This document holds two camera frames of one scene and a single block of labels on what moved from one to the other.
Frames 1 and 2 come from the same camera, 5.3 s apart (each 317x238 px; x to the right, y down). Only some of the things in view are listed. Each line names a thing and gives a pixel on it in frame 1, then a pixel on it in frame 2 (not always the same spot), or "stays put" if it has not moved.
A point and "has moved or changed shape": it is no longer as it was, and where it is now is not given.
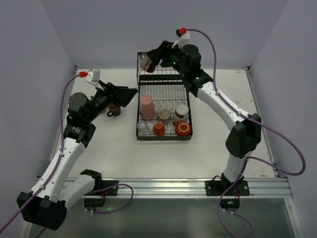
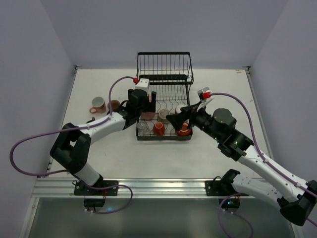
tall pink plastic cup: x=147 y=108 stays put
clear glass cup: x=142 y=128 stays put
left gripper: x=112 y=92 → x=147 y=101
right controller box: x=230 y=203 stays put
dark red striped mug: x=146 y=62 has moved or changed shape
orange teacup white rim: x=182 y=129 stays put
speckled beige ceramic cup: x=164 y=115 stays put
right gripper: x=163 y=51 → x=190 y=115
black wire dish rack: x=164 y=104 stays put
